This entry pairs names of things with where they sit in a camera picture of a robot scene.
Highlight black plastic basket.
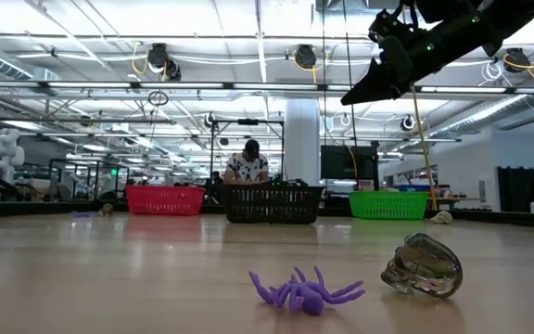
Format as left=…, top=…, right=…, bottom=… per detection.
left=222, top=182, right=325, bottom=225

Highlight wooden desk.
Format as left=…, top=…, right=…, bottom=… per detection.
left=426, top=194, right=481, bottom=211

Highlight green plastic basket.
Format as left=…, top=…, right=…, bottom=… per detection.
left=348, top=189, right=430, bottom=221

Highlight black cabinet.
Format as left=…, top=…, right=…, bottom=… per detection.
left=496, top=165, right=534, bottom=213

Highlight long ceiling light bar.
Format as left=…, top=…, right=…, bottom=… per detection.
left=0, top=81, right=534, bottom=96

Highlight white round pillar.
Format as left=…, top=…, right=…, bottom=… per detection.
left=284, top=97, right=323, bottom=186

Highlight silver ceiling duct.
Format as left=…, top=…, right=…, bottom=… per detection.
left=436, top=73, right=534, bottom=135

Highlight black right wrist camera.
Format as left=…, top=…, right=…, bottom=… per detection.
left=367, top=6, right=419, bottom=47

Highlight white humanoid robot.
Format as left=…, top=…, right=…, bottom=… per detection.
left=0, top=128, right=26, bottom=187

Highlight black flat screen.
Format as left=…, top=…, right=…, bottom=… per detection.
left=320, top=145, right=380, bottom=181

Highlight red plastic basket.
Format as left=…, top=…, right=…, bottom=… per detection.
left=124, top=185, right=208, bottom=216

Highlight cream plastic skull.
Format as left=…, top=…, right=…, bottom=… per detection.
left=430, top=210, right=454, bottom=225

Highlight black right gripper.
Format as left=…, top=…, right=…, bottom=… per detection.
left=340, top=22, right=495, bottom=107

